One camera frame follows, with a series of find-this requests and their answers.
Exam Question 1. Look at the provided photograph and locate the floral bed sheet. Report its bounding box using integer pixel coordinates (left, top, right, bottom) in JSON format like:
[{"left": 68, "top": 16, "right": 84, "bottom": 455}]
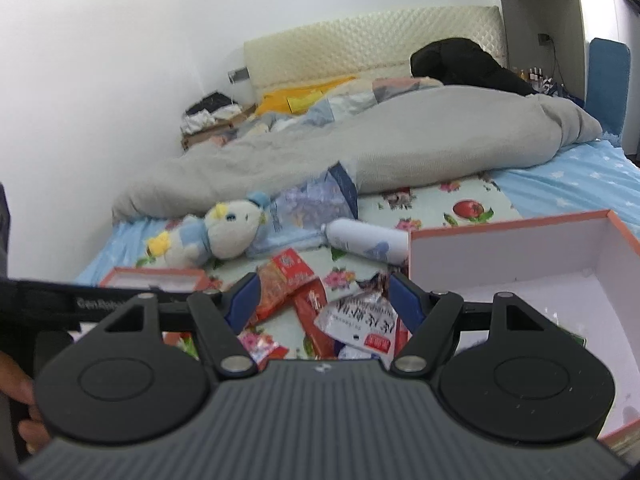
[{"left": 75, "top": 172, "right": 526, "bottom": 362}]

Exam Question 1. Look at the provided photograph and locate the small shiny red packet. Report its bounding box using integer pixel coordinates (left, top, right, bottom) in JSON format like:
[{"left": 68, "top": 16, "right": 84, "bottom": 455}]
[{"left": 237, "top": 331, "right": 290, "bottom": 362}]

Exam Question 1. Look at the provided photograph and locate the yellow pillow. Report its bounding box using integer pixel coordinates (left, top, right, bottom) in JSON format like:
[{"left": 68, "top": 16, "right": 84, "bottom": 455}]
[{"left": 255, "top": 76, "right": 359, "bottom": 116}]

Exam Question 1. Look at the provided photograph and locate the pink cardboard box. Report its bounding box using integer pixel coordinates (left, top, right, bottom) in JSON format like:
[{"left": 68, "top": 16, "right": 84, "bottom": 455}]
[{"left": 407, "top": 210, "right": 640, "bottom": 461}]

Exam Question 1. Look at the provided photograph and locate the wooden nightstand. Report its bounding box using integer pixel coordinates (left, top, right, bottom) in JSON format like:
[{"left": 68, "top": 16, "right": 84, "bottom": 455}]
[{"left": 180, "top": 102, "right": 258, "bottom": 152}]

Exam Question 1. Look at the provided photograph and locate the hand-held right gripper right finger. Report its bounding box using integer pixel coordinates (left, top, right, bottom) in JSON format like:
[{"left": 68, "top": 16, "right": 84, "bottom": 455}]
[{"left": 387, "top": 272, "right": 544, "bottom": 377}]

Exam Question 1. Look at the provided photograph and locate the person's left hand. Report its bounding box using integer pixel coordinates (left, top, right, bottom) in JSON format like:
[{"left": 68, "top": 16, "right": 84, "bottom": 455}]
[{"left": 0, "top": 351, "right": 52, "bottom": 454}]

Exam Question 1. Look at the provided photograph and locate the blue star bed sheet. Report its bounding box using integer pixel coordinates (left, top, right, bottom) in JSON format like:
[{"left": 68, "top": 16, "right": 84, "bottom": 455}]
[{"left": 75, "top": 140, "right": 640, "bottom": 283}]

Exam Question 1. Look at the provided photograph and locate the white wardrobe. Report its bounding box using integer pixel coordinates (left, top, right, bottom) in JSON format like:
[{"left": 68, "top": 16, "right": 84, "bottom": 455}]
[{"left": 492, "top": 0, "right": 619, "bottom": 102}]

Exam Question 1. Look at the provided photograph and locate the white spray bottle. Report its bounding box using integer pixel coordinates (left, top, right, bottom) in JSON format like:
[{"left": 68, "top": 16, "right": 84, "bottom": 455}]
[{"left": 322, "top": 219, "right": 412, "bottom": 264}]

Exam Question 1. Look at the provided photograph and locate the wide red snack packet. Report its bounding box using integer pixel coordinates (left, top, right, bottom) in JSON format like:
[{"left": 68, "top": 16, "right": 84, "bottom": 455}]
[{"left": 294, "top": 280, "right": 342, "bottom": 358}]

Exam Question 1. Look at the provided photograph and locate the blue patterned plastic bag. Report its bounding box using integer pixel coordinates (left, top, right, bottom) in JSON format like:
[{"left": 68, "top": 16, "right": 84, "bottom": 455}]
[{"left": 247, "top": 161, "right": 360, "bottom": 256}]

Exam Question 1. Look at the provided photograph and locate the black garment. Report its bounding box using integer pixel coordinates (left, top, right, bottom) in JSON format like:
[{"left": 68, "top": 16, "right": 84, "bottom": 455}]
[{"left": 410, "top": 37, "right": 539, "bottom": 97}]

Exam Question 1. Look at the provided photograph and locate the dark crinkled snack packet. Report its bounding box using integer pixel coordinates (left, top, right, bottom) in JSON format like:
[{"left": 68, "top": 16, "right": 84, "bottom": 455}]
[{"left": 349, "top": 272, "right": 396, "bottom": 307}]

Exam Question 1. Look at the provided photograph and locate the white blue snack packet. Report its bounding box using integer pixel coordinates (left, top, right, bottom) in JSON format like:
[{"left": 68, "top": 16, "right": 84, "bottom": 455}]
[{"left": 315, "top": 294, "right": 402, "bottom": 362}]

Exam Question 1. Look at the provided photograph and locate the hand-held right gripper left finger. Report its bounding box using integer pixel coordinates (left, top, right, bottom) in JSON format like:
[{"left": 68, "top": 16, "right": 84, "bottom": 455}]
[{"left": 104, "top": 272, "right": 262, "bottom": 380}]

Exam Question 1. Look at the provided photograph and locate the grey duvet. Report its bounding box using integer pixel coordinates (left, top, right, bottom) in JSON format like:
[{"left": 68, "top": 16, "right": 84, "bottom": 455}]
[{"left": 111, "top": 85, "right": 604, "bottom": 224}]

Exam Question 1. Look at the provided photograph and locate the orange snack packet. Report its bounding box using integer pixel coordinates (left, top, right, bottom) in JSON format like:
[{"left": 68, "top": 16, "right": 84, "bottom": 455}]
[{"left": 248, "top": 264, "right": 297, "bottom": 327}]

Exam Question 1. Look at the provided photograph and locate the blue padded chair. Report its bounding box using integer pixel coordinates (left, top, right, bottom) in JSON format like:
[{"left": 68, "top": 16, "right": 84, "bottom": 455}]
[{"left": 585, "top": 37, "right": 632, "bottom": 134}]

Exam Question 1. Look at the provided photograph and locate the red labelled snack packet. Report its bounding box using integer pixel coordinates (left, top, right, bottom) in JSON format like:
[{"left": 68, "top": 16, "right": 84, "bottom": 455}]
[{"left": 271, "top": 249, "right": 317, "bottom": 287}]

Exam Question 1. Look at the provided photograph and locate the row of small bottles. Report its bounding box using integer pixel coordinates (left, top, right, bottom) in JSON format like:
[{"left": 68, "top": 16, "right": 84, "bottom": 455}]
[{"left": 517, "top": 66, "right": 557, "bottom": 87}]

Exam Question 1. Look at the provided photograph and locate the pink box lid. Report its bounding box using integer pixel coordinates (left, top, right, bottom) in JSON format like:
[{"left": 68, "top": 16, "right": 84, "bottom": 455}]
[{"left": 99, "top": 266, "right": 212, "bottom": 348}]

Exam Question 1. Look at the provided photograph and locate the small dark cloth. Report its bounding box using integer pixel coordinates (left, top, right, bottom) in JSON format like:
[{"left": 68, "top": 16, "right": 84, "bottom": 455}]
[{"left": 186, "top": 91, "right": 235, "bottom": 115}]

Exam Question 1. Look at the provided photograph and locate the white blue plush duck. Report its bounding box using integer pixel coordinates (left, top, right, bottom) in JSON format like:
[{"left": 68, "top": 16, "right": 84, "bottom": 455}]
[{"left": 145, "top": 191, "right": 273, "bottom": 267}]

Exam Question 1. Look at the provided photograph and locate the cream padded headboard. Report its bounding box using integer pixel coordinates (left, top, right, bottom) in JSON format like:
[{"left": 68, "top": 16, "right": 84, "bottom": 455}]
[{"left": 243, "top": 5, "right": 507, "bottom": 104}]

